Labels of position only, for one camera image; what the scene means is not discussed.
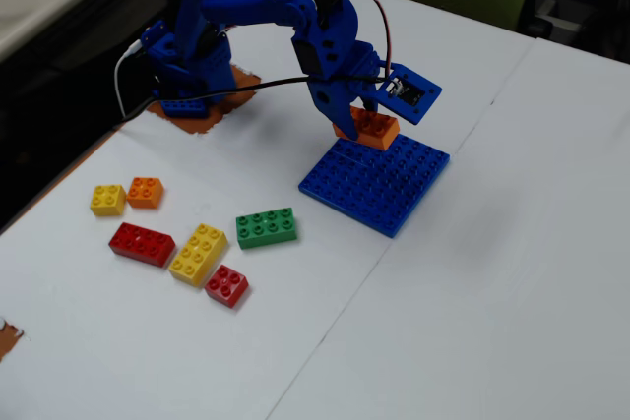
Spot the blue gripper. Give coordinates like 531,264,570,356
307,39,391,142

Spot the orange 2x4 toy block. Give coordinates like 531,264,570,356
333,105,402,152

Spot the green 2x4 toy block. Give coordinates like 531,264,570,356
235,207,299,250

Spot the yellow 2x4 toy block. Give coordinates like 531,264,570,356
167,222,229,288

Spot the red 2x2 toy block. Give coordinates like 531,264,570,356
204,264,250,310

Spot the orange 2x2 toy block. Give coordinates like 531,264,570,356
126,176,165,210

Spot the red 2x4 toy block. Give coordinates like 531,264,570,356
107,221,177,269

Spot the yellow 2x2 toy block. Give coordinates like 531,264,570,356
90,184,128,217

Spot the blue 8x8 toy baseplate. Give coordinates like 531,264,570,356
297,134,451,239

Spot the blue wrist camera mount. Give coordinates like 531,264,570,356
369,62,443,127

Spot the red white servo wire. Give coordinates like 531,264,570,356
344,0,396,85

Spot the white cable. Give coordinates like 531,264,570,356
113,40,144,117

